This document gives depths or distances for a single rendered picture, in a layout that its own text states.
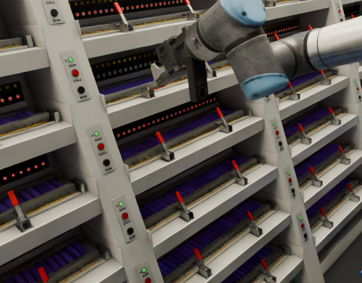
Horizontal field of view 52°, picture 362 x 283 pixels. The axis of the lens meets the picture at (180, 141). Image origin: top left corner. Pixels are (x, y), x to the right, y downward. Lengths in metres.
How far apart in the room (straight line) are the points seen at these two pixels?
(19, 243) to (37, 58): 0.42
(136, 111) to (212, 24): 0.36
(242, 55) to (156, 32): 0.43
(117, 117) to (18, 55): 0.28
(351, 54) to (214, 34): 0.27
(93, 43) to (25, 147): 0.32
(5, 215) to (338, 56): 0.80
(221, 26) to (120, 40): 0.36
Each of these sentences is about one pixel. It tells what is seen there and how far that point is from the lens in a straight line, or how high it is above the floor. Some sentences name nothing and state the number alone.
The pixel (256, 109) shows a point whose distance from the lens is 1.40.
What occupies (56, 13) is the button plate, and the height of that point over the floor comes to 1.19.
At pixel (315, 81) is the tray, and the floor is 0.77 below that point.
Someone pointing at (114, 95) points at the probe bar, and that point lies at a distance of 1.07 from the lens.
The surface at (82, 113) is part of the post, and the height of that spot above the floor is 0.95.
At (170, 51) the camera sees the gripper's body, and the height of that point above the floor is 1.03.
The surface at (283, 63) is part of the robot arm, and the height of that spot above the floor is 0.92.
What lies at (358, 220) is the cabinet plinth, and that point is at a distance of 2.07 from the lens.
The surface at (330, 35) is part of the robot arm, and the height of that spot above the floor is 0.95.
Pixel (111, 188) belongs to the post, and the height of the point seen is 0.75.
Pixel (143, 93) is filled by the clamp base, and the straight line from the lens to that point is 1.08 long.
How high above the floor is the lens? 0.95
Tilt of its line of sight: 8 degrees down
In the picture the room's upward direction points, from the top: 17 degrees counter-clockwise
